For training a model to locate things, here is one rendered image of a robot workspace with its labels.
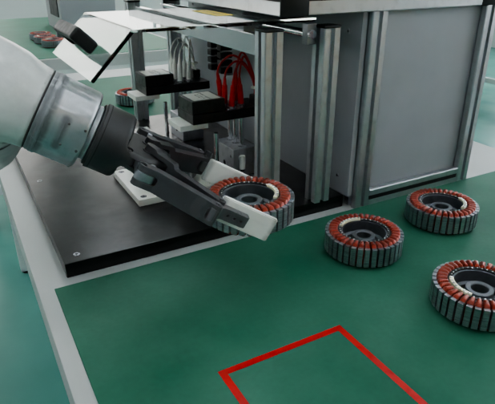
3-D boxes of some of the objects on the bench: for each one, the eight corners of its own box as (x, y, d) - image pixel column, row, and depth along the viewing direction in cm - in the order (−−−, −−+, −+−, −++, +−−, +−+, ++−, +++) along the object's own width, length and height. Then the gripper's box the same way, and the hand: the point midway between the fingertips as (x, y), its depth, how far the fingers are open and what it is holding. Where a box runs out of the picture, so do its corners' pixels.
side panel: (355, 209, 91) (373, 11, 77) (344, 203, 93) (360, 10, 79) (466, 179, 103) (499, 4, 89) (454, 174, 105) (484, 3, 92)
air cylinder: (183, 141, 117) (182, 117, 115) (171, 132, 123) (169, 109, 121) (203, 138, 119) (203, 114, 117) (191, 129, 125) (189, 107, 123)
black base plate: (66, 278, 71) (64, 264, 70) (9, 144, 122) (6, 135, 121) (342, 206, 92) (343, 194, 91) (195, 117, 142) (194, 109, 141)
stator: (484, 275, 71) (489, 252, 70) (547, 325, 62) (555, 300, 60) (411, 288, 69) (415, 263, 67) (464, 342, 59) (471, 316, 57)
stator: (417, 255, 76) (420, 232, 74) (362, 279, 70) (364, 255, 69) (361, 225, 84) (364, 204, 83) (308, 244, 79) (309, 223, 77)
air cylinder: (233, 177, 98) (233, 149, 95) (215, 165, 104) (215, 138, 101) (256, 172, 100) (257, 145, 98) (238, 160, 106) (238, 134, 104)
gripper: (86, 129, 69) (231, 194, 78) (65, 205, 49) (266, 282, 57) (109, 79, 67) (255, 151, 75) (98, 135, 47) (302, 226, 55)
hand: (247, 202), depth 65 cm, fingers closed on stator, 11 cm apart
